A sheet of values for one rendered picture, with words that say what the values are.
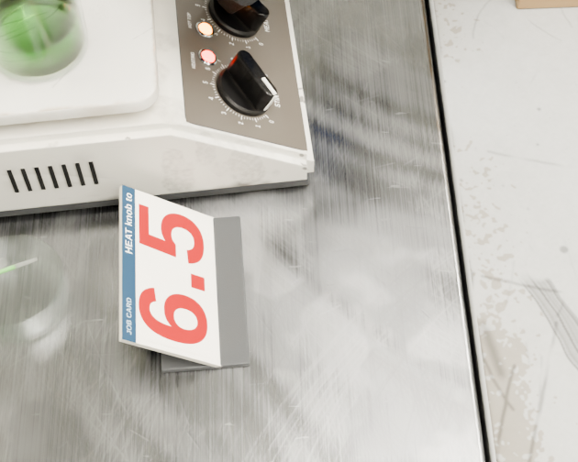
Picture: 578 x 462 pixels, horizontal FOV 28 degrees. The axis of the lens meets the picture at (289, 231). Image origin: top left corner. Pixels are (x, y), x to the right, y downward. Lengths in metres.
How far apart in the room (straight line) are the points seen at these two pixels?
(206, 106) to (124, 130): 0.05
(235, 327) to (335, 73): 0.18
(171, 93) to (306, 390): 0.17
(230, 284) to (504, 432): 0.16
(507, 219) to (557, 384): 0.10
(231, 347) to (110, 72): 0.15
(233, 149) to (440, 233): 0.12
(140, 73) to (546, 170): 0.23
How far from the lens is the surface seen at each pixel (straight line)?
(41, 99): 0.58
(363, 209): 0.64
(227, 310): 0.60
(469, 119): 0.68
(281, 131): 0.62
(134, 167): 0.61
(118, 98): 0.58
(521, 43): 0.72
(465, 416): 0.58
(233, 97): 0.61
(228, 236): 0.62
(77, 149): 0.60
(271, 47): 0.66
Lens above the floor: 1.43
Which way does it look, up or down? 58 degrees down
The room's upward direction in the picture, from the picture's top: 2 degrees counter-clockwise
